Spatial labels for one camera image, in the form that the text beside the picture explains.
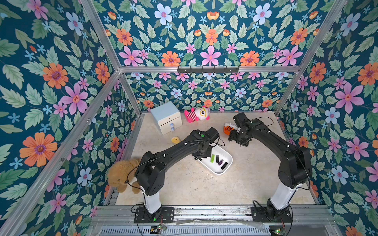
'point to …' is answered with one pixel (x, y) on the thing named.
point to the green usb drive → (212, 158)
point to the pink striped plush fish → (199, 113)
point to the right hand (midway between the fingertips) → (233, 139)
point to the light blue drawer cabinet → (168, 118)
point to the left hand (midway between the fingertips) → (207, 154)
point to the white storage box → (225, 154)
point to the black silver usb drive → (217, 159)
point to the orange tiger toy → (227, 129)
